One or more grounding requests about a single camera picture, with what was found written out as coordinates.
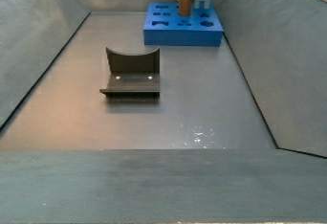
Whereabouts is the blue shape-sorting board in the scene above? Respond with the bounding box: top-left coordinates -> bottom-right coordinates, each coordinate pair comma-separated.
142,3 -> 222,47

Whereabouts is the black curved holder bracket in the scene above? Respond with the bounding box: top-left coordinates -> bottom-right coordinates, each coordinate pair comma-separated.
100,49 -> 161,97

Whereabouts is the brown cylinder peg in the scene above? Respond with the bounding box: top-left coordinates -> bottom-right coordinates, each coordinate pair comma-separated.
178,0 -> 192,16

